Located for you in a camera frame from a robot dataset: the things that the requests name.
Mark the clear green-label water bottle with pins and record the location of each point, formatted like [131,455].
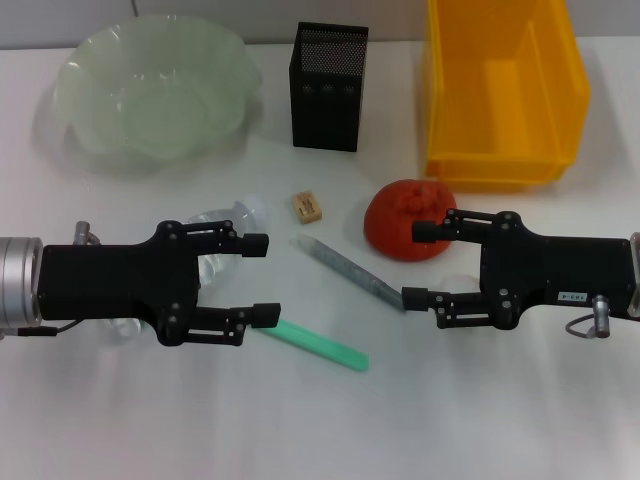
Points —
[255,210]

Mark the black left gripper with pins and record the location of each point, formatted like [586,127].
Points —
[100,280]

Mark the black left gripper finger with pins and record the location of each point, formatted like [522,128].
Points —
[265,315]

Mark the tan eraser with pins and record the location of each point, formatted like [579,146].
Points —
[306,208]

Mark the pale green glass fruit plate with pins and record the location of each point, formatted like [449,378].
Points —
[150,100]

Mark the black mesh pen holder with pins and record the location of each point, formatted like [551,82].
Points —
[327,100]

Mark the grey marker pen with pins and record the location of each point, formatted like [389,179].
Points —
[340,265]

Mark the yellow plastic bin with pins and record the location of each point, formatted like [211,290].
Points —
[500,100]

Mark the green pen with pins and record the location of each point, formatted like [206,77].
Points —
[325,345]

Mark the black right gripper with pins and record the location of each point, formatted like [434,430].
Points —
[560,275]

